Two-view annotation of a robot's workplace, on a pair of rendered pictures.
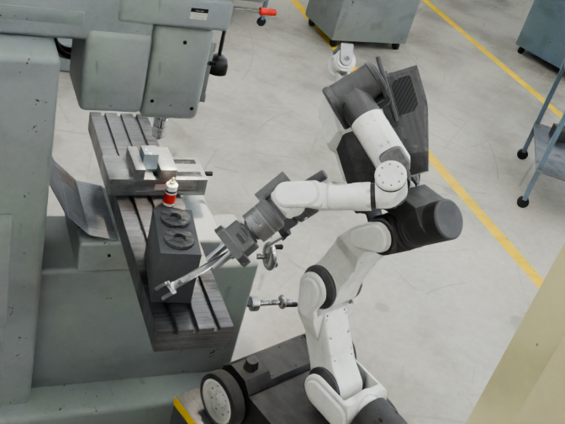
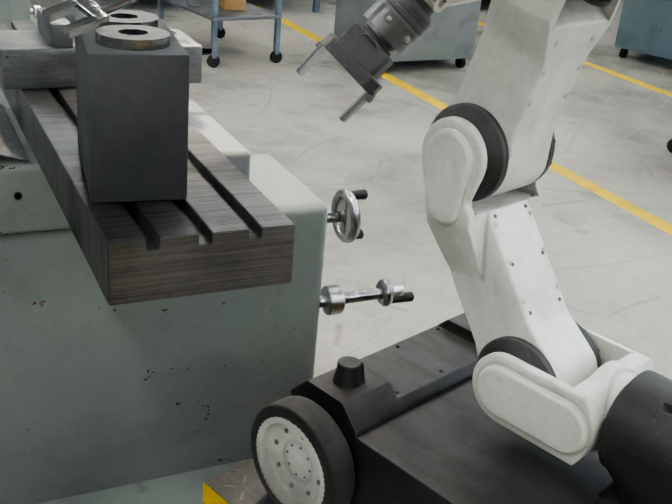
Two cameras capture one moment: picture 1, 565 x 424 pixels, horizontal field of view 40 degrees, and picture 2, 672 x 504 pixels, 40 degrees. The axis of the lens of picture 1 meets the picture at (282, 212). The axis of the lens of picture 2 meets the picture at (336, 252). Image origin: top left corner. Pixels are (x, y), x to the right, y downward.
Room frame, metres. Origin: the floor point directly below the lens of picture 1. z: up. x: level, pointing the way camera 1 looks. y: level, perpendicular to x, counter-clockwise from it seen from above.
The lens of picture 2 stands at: (0.68, -0.04, 1.40)
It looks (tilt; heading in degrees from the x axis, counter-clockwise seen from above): 24 degrees down; 2
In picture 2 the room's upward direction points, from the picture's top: 5 degrees clockwise
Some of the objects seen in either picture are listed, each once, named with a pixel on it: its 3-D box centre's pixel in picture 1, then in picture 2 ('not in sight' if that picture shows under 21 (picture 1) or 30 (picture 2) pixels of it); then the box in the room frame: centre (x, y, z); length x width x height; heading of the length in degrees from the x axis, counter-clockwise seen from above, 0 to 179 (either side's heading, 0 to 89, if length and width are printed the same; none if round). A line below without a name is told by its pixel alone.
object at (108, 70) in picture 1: (108, 55); not in sight; (2.17, 0.64, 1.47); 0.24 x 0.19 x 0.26; 29
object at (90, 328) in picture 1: (135, 300); (106, 331); (2.28, 0.45, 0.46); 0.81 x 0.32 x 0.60; 119
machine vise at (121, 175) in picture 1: (155, 171); (97, 46); (2.34, 0.47, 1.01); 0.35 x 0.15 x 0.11; 120
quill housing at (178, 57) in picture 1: (169, 60); not in sight; (2.26, 0.47, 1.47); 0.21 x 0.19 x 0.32; 29
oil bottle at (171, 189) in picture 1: (171, 190); not in sight; (2.24, 0.39, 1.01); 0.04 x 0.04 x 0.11
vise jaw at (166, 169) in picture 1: (163, 162); not in sight; (2.35, 0.45, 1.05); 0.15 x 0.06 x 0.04; 30
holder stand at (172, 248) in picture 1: (171, 253); (129, 100); (1.86, 0.28, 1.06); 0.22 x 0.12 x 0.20; 22
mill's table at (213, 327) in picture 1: (150, 212); (95, 116); (2.22, 0.44, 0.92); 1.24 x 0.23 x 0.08; 29
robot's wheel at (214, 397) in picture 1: (222, 399); (301, 459); (1.88, 0.02, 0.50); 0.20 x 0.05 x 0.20; 48
